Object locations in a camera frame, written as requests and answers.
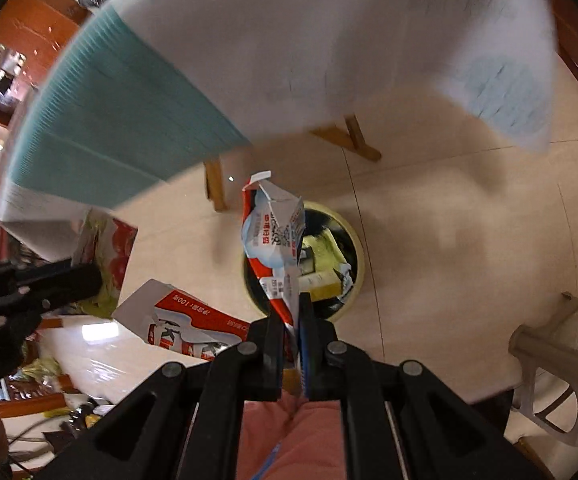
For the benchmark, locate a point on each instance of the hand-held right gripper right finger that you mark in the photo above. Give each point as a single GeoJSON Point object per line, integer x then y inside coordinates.
{"type": "Point", "coordinates": [305, 355]}

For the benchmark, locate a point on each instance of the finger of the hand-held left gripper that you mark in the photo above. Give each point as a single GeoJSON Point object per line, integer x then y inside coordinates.
{"type": "Point", "coordinates": [69, 282]}

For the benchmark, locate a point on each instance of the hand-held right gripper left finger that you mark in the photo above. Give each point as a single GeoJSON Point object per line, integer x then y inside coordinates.
{"type": "Point", "coordinates": [269, 350]}

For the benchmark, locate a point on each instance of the red green snack bag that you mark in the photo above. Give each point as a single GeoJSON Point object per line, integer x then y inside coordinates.
{"type": "Point", "coordinates": [114, 250]}

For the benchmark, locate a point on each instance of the yellow cardboard box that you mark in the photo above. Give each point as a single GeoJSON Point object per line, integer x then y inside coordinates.
{"type": "Point", "coordinates": [326, 287]}

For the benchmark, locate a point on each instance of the red white milk carton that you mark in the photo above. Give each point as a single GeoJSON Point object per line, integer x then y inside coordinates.
{"type": "Point", "coordinates": [269, 240]}

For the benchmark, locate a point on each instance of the yellow rimmed trash bin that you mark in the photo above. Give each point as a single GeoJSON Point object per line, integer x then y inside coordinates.
{"type": "Point", "coordinates": [358, 255]}

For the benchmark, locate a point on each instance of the red and white box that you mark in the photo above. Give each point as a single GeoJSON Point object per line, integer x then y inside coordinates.
{"type": "Point", "coordinates": [194, 317]}

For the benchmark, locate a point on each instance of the wooden table leg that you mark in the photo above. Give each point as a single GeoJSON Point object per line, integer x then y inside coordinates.
{"type": "Point", "coordinates": [215, 185]}
{"type": "Point", "coordinates": [354, 140]}

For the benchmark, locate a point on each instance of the beige plastic stool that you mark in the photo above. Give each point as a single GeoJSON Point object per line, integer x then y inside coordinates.
{"type": "Point", "coordinates": [534, 350]}

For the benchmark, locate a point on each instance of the orange wooden door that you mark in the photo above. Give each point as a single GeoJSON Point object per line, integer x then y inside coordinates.
{"type": "Point", "coordinates": [29, 15]}

